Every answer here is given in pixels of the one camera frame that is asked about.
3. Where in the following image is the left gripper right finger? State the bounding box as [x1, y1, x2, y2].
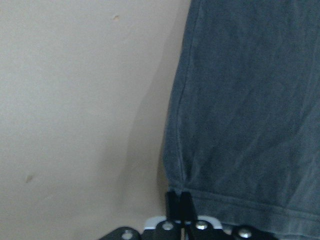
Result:
[179, 191, 197, 224]

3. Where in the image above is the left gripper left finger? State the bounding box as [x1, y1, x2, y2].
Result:
[165, 191, 182, 224]

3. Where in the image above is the black printed t-shirt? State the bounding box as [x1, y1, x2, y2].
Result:
[163, 0, 320, 240]

